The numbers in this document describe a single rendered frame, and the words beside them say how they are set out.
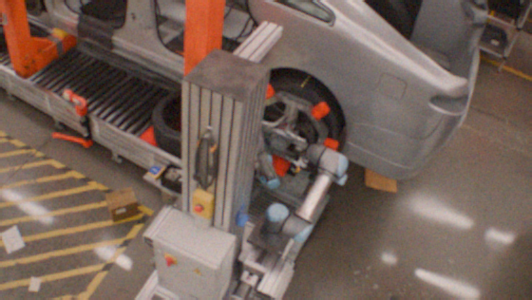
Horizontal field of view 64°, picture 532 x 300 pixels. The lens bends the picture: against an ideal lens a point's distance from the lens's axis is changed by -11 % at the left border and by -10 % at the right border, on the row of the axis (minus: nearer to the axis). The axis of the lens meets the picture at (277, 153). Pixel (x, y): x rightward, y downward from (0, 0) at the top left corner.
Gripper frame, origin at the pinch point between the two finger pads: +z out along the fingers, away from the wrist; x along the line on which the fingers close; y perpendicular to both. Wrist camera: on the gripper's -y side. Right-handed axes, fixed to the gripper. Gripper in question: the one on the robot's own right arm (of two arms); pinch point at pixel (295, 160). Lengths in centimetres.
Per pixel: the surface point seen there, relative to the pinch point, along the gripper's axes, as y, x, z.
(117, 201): -66, 56, 115
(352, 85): 53, -29, -17
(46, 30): -51, -72, 329
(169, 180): -28, 41, 74
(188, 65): 59, 22, 73
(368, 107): 42, -29, -30
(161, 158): -48, 12, 103
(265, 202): -77, -16, 20
